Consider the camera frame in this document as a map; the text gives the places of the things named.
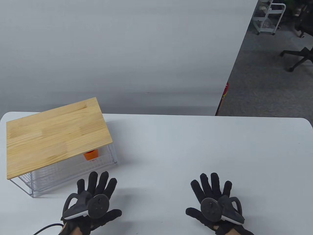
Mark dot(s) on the person's left hand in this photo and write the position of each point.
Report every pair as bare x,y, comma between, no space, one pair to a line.
93,182

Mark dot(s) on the person's right hand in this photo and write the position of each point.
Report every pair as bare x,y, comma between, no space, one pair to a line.
207,188

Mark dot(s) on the orange cup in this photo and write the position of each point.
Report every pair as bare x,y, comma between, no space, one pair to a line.
91,154

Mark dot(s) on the white mesh sliding drawer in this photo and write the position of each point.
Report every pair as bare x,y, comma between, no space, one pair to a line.
61,171

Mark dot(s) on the person's left forearm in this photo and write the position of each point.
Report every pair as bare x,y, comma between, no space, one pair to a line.
73,231

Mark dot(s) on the black white right controller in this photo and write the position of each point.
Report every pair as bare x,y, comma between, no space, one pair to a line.
210,209

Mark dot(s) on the black white controller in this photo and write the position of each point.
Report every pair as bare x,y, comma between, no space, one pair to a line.
97,206
210,209

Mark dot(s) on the black white left controller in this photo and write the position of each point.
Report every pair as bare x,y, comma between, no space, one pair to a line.
97,206

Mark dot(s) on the red fire extinguisher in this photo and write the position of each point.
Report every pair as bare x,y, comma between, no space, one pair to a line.
227,87

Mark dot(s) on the black office chair base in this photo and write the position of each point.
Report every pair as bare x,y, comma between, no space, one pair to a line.
304,52

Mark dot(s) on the white utility cart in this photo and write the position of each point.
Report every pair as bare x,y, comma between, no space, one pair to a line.
265,29

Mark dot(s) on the black office chair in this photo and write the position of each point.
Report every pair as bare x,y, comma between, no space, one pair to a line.
307,22

